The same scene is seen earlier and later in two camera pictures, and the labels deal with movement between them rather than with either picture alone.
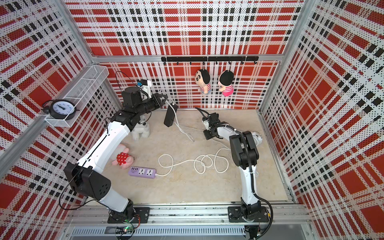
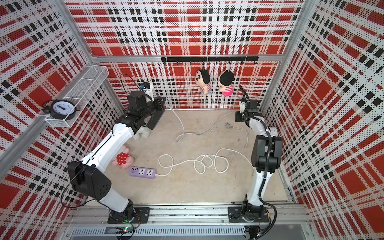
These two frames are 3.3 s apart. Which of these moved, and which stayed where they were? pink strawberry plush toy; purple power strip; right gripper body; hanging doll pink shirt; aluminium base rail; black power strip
Moved: right gripper body; black power strip
Stayed: purple power strip; hanging doll pink shirt; aluminium base rail; pink strawberry plush toy
